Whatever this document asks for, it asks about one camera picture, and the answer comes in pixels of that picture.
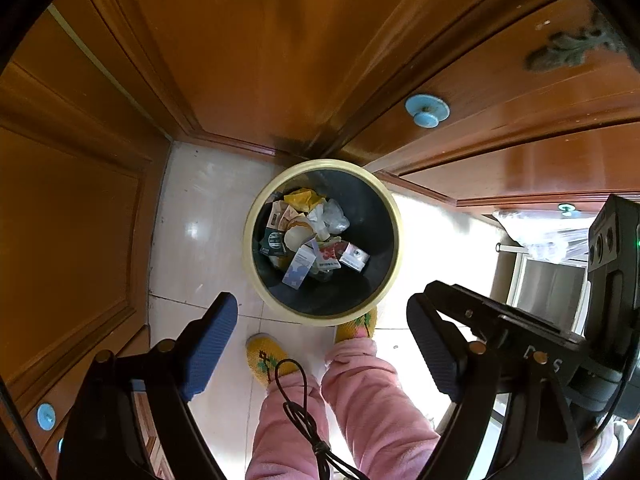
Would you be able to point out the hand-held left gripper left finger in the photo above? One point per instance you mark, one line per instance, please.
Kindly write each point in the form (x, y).
(210, 345)

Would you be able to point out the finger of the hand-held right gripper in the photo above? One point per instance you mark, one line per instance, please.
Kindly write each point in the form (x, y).
(500, 310)

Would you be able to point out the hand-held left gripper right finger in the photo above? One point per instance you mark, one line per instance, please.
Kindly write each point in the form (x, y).
(435, 355)

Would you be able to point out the dark green packet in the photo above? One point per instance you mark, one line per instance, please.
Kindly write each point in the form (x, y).
(270, 242)

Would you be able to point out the small white lavender carton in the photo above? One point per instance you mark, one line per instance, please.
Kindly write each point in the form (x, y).
(300, 267)

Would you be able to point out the pink printed box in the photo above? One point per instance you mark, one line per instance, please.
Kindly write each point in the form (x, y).
(350, 256)

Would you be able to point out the brown packet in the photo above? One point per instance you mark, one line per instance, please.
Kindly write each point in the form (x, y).
(282, 215)

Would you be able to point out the round cream trash bin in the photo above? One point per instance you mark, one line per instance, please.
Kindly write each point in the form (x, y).
(370, 200)

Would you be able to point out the clear plastic bottle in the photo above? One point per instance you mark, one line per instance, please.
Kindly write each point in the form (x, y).
(330, 217)

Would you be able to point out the person's right forearm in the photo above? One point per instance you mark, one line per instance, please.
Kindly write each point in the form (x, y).
(607, 455)

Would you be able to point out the yellow knitted slipper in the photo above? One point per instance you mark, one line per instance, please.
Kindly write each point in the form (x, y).
(357, 330)
(262, 355)

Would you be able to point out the large clear plastic sheet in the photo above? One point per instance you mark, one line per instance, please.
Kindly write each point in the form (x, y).
(545, 245)

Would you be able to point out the pink fleece pants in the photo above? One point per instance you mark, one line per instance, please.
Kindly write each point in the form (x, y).
(360, 410)

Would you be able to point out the ornate metal cabinet fitting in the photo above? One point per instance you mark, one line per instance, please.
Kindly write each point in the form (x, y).
(575, 50)

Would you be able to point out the wooden kitchen cabinet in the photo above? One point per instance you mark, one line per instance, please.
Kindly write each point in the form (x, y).
(250, 35)

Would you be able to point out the white frame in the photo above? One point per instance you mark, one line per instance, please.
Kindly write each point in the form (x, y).
(520, 280)

